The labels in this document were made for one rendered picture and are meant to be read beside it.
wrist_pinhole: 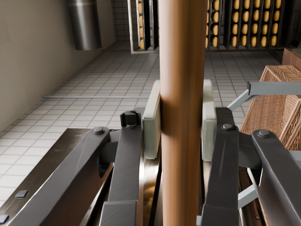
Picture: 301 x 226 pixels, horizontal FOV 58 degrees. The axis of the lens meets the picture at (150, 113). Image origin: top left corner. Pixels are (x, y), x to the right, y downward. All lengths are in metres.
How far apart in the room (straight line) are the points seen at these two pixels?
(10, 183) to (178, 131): 1.59
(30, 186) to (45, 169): 0.15
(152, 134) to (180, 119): 0.03
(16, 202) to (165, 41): 1.47
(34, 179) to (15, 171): 0.17
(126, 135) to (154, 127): 0.02
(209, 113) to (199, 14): 0.06
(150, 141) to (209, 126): 0.04
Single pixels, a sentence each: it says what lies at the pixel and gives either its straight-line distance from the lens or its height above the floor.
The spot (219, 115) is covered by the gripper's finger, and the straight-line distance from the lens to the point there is 0.18.
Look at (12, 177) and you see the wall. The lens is 1.79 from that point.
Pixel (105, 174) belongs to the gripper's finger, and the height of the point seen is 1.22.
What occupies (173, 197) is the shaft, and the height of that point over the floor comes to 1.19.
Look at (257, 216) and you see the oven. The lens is 1.38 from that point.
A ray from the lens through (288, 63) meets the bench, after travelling 1.89.
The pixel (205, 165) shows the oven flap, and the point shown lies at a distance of 1.67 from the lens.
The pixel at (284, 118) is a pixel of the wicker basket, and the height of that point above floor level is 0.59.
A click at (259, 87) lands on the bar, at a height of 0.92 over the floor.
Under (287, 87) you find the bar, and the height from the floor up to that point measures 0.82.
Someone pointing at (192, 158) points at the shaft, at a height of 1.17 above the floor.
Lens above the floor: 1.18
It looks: 8 degrees up
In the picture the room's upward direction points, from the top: 89 degrees counter-clockwise
